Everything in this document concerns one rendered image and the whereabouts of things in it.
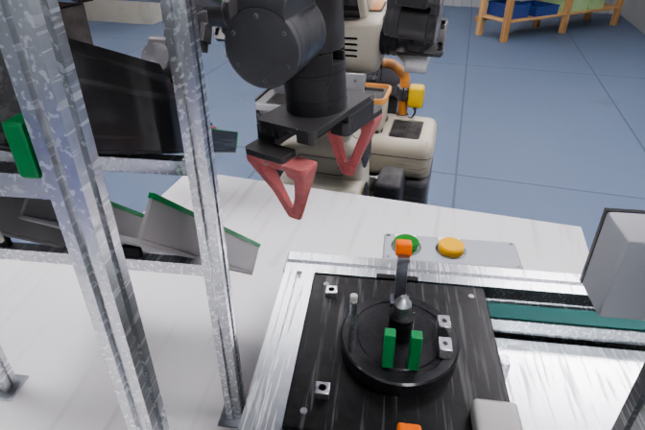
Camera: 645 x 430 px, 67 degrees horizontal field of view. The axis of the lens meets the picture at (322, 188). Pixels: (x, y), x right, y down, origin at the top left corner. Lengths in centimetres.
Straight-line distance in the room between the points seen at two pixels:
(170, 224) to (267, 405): 24
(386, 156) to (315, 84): 109
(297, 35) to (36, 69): 16
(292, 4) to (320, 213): 74
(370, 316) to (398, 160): 93
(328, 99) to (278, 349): 34
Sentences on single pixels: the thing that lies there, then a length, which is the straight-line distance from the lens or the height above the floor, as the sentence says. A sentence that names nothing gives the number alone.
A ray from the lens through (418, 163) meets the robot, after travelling 150.
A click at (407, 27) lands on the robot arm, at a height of 123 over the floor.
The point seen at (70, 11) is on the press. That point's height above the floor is 67.
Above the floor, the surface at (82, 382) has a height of 86.
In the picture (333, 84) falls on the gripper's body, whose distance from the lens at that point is 43.
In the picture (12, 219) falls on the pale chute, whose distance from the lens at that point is 55.
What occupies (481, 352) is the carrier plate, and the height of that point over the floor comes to 97.
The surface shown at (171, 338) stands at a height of 86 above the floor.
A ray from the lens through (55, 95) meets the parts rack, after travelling 26.
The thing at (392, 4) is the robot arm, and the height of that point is 127.
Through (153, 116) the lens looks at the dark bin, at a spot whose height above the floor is 128.
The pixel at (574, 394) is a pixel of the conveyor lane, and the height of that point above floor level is 92.
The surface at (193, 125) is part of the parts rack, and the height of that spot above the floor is 127.
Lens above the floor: 144
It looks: 31 degrees down
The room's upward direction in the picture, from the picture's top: straight up
